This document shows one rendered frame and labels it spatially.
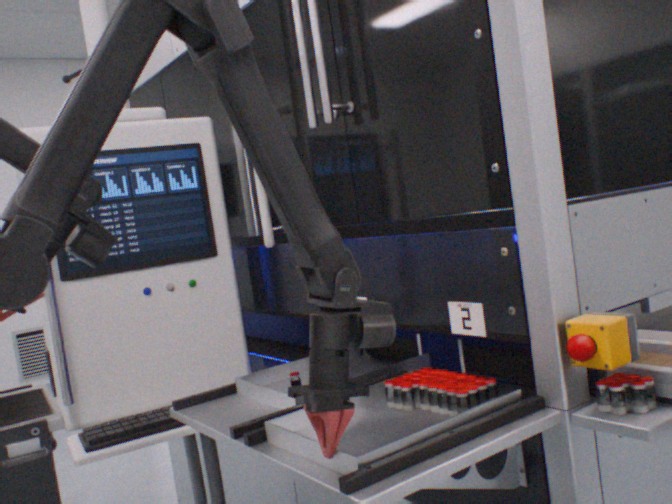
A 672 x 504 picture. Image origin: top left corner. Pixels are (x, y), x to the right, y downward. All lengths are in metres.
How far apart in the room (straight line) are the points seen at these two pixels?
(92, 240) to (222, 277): 0.64
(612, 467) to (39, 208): 0.97
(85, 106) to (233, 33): 0.19
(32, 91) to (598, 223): 5.77
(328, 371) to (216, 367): 0.93
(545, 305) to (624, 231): 0.23
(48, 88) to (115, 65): 5.73
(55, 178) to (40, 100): 5.72
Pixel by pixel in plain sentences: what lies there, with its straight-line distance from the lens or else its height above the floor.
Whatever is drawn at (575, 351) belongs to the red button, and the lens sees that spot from 1.03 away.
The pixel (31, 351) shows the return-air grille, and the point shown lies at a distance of 6.32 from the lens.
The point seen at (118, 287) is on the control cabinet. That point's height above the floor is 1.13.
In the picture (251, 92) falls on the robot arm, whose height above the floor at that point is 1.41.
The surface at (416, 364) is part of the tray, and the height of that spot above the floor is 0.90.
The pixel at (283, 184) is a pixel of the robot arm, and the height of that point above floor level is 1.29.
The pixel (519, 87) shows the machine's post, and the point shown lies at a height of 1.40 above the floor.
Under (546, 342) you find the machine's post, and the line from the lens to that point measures 1.11.
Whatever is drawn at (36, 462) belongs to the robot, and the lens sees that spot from 0.92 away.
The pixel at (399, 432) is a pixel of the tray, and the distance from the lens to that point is 1.09.
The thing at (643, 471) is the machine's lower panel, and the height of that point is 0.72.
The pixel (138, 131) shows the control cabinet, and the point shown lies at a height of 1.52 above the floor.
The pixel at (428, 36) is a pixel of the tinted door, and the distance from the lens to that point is 1.24.
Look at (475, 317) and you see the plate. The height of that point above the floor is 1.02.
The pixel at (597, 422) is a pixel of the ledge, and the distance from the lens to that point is 1.10.
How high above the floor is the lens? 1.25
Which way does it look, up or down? 4 degrees down
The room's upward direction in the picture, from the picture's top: 8 degrees counter-clockwise
